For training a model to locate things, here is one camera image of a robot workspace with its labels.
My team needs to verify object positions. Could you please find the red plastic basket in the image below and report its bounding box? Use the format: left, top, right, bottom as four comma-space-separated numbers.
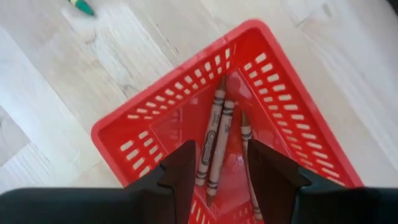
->
91, 18, 364, 224

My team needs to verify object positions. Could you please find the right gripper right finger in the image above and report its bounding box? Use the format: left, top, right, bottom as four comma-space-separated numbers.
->
248, 139, 398, 224

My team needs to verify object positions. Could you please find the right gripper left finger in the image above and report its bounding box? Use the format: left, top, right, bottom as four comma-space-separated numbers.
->
0, 139, 197, 224

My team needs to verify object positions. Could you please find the green crayon with yellow wrapper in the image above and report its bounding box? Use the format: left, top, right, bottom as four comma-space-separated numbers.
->
68, 0, 96, 17

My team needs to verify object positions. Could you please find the brown crayon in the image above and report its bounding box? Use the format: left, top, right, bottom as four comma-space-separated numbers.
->
241, 110, 264, 222
205, 99, 236, 208
195, 74, 227, 187

